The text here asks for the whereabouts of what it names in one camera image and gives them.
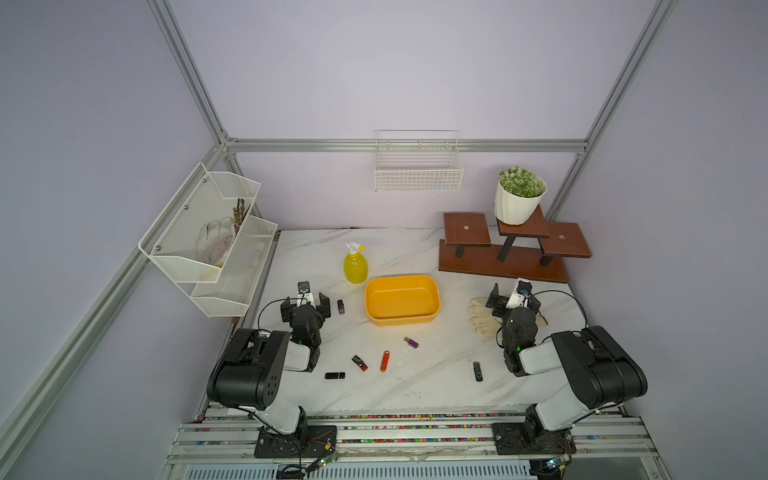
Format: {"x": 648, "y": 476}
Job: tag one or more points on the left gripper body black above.
{"x": 287, "y": 313}

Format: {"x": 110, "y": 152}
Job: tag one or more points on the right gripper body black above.
{"x": 500, "y": 312}

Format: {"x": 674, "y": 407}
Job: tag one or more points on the black swivel usb drive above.
{"x": 477, "y": 371}

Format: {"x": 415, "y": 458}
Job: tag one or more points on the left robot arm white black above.
{"x": 248, "y": 374}

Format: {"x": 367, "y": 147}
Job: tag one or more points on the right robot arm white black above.
{"x": 598, "y": 370}

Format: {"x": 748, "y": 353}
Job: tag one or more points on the yellow plastic storage box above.
{"x": 402, "y": 300}

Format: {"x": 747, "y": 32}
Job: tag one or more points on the cream work glove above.
{"x": 481, "y": 320}

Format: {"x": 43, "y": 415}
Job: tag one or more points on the yellow spray bottle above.
{"x": 355, "y": 265}

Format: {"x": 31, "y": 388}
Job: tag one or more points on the brown wooden tiered stand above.
{"x": 534, "y": 250}

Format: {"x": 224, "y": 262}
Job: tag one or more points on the clear plastic bag in shelf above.
{"x": 214, "y": 241}

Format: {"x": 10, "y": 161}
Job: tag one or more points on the white mesh two-tier shelf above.
{"x": 169, "y": 244}

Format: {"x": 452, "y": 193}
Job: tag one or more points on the white pot green plant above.
{"x": 518, "y": 194}

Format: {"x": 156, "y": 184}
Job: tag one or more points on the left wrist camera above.
{"x": 305, "y": 295}

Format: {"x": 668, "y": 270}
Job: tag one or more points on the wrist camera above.
{"x": 305, "y": 295}
{"x": 522, "y": 295}

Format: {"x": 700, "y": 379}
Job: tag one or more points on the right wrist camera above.
{"x": 522, "y": 295}

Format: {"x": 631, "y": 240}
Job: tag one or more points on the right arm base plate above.
{"x": 522, "y": 439}

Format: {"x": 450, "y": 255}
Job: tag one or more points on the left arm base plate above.
{"x": 312, "y": 441}

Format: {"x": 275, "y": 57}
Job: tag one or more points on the white wire wall basket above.
{"x": 417, "y": 161}

